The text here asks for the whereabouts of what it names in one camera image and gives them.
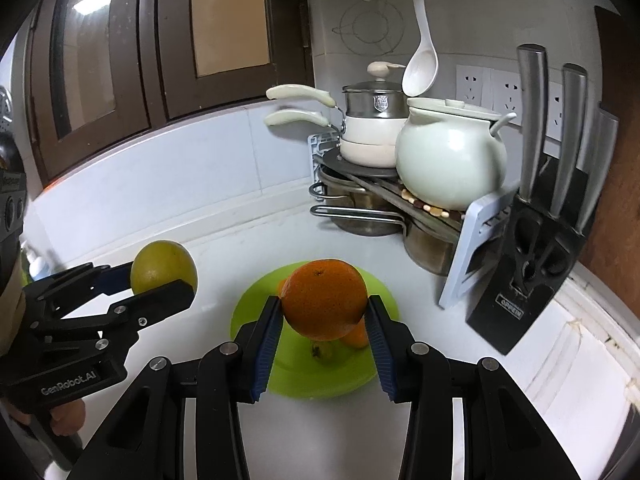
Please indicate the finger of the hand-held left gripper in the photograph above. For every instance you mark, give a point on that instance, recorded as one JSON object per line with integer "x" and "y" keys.
{"x": 117, "y": 280}
{"x": 160, "y": 300}

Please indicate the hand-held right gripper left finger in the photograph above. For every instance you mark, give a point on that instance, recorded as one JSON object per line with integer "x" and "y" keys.
{"x": 267, "y": 345}

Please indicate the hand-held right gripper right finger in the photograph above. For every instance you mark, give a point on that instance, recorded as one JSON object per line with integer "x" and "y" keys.
{"x": 380, "y": 355}

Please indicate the orange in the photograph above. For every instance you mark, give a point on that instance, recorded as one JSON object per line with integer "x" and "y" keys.
{"x": 322, "y": 297}
{"x": 357, "y": 337}

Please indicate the yellow-green citrus fruit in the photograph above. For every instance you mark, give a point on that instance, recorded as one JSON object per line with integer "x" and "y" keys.
{"x": 160, "y": 265}

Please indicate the green plate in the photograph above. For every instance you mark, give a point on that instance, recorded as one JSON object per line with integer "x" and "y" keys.
{"x": 310, "y": 380}

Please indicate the person's left hand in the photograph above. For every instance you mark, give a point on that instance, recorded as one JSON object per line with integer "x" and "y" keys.
{"x": 67, "y": 417}

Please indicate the large steel pot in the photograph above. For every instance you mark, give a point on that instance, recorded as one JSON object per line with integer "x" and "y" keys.
{"x": 360, "y": 222}
{"x": 430, "y": 252}

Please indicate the black knife block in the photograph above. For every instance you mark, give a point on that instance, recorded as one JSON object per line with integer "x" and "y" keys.
{"x": 505, "y": 320}

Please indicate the white pot rack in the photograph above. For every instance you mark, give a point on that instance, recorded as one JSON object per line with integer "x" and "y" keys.
{"x": 480, "y": 240}

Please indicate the beaded trivet mat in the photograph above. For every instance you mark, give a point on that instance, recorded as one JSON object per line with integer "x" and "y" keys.
{"x": 425, "y": 207}

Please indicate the black scissors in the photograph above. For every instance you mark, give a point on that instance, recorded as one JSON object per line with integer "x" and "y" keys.
{"x": 530, "y": 265}

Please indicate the white saucepan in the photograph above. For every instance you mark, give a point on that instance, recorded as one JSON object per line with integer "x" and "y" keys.
{"x": 370, "y": 155}
{"x": 375, "y": 127}

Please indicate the white ceramic pot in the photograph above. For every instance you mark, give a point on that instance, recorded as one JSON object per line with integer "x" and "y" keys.
{"x": 450, "y": 160}

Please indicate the brown framed window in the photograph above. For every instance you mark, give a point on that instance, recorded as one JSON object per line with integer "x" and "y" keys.
{"x": 165, "y": 35}

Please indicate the small steel pot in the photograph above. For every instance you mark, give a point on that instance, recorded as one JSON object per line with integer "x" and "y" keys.
{"x": 365, "y": 105}

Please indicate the white ladle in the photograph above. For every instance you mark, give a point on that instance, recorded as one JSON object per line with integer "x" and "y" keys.
{"x": 420, "y": 72}

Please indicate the steel lid with white knob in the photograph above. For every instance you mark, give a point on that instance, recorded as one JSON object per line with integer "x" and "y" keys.
{"x": 377, "y": 69}

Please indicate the wooden cutting board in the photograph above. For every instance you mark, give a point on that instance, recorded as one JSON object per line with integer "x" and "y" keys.
{"x": 620, "y": 185}

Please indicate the white wall socket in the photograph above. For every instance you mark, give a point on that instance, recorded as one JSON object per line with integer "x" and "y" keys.
{"x": 472, "y": 85}
{"x": 507, "y": 97}
{"x": 555, "y": 110}

